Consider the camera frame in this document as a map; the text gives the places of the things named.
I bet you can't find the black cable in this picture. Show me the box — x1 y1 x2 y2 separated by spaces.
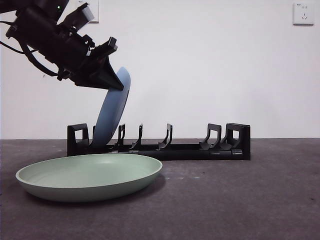
0 41 38 55
19 42 61 77

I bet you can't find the green round plate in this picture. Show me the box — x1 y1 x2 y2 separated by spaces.
15 153 164 203

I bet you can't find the white wall socket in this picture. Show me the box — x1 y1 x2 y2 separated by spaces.
292 2 315 26
77 0 100 24

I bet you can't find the black plastic plate rack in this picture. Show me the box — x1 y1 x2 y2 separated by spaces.
66 122 252 161

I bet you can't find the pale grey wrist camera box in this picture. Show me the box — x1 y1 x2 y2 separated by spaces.
63 2 95 28

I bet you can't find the blue round plate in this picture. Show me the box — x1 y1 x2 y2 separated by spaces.
91 66 132 149

